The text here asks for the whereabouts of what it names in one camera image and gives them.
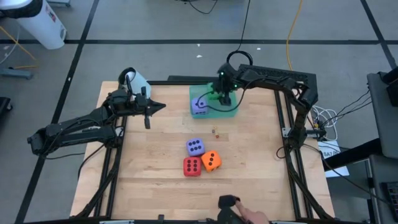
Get white cylinder camera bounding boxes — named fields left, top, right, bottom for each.
left=118, top=67, right=152, bottom=100

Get white cable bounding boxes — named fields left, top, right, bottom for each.
left=312, top=105, right=340, bottom=142

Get black floor object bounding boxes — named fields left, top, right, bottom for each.
left=0, top=96, right=13, bottom=121

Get black floor cable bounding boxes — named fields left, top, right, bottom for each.
left=175, top=0, right=218, bottom=15

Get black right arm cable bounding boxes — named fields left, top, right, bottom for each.
left=198, top=77, right=261, bottom=113

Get orange foam die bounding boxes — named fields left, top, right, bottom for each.
left=200, top=150, right=223, bottom=173

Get black beam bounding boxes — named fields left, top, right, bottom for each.
left=322, top=138, right=383, bottom=172

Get black left arm base cable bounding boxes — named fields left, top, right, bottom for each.
left=76, top=144, right=105, bottom=181

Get white paper label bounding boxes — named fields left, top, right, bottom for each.
left=317, top=139, right=351, bottom=179

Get black object on cart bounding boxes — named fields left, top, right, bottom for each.
left=377, top=67, right=398, bottom=107

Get grey cart top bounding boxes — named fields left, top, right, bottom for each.
left=366, top=72, right=398, bottom=159

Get red foam die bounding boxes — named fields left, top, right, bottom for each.
left=183, top=156, right=203, bottom=177

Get yellow cable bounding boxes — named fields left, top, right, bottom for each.
left=285, top=0, right=304, bottom=72

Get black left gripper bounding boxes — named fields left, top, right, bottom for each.
left=124, top=86, right=167, bottom=130

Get orange floor cable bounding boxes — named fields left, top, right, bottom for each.
left=0, top=26, right=39, bottom=70

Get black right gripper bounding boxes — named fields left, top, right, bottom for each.
left=212, top=77, right=241, bottom=106

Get black flat bar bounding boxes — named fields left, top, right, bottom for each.
left=167, top=75, right=225, bottom=83

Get person's hand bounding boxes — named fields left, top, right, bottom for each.
left=234, top=200, right=270, bottom=224

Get teal translucent plastic bin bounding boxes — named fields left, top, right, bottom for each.
left=188, top=83, right=239, bottom=119

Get dark keyboard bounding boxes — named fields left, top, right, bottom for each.
left=381, top=181, right=398, bottom=224

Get black power cable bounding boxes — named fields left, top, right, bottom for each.
left=303, top=143, right=391, bottom=206

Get grey stand foot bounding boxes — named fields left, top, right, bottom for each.
left=0, top=67, right=34, bottom=80
left=46, top=0, right=72, bottom=8

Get black hanging cable with coil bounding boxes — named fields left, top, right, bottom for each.
left=226, top=0, right=254, bottom=68

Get grey desk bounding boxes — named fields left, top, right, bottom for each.
left=368, top=154, right=398, bottom=224

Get black handheld device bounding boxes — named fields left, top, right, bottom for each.
left=216, top=195, right=249, bottom=224

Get white floor cylinder, black top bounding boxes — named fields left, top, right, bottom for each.
left=0, top=0, right=68, bottom=50

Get black aluminium table frame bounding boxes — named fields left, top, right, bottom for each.
left=74, top=80, right=335, bottom=224

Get black perforated panel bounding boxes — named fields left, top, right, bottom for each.
left=236, top=63, right=318, bottom=97

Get purple foam die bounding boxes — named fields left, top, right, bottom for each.
left=185, top=138, right=206, bottom=157
left=191, top=97, right=208, bottom=116

